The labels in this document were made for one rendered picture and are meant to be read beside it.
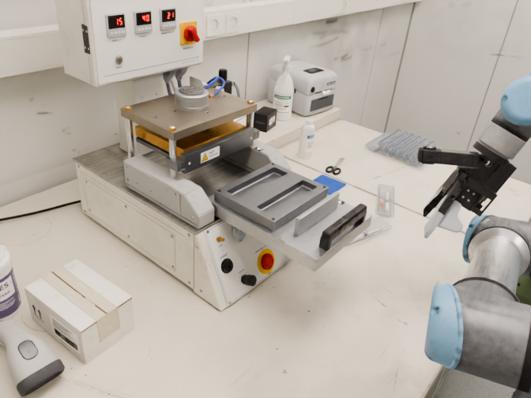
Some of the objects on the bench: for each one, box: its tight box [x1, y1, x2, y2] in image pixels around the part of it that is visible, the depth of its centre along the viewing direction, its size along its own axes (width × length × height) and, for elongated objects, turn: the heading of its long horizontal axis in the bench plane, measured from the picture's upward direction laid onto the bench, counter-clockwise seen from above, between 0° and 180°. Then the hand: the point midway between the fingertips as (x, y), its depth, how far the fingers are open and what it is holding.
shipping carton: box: [24, 259, 135, 364], centre depth 95 cm, size 19×13×9 cm
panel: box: [204, 220, 291, 307], centre depth 112 cm, size 2×30×19 cm, turn 133°
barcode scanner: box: [0, 321, 65, 396], centre depth 86 cm, size 20×8×8 cm, turn 44°
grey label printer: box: [267, 60, 337, 116], centre depth 203 cm, size 25×20×17 cm
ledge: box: [252, 99, 342, 148], centre depth 187 cm, size 30×84×4 cm, turn 134°
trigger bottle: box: [272, 55, 294, 121], centre depth 186 cm, size 9×8×25 cm
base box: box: [75, 163, 227, 311], centre depth 125 cm, size 54×38×17 cm
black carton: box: [253, 106, 277, 133], centre depth 181 cm, size 6×9×7 cm
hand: (420, 225), depth 98 cm, fingers open, 14 cm apart
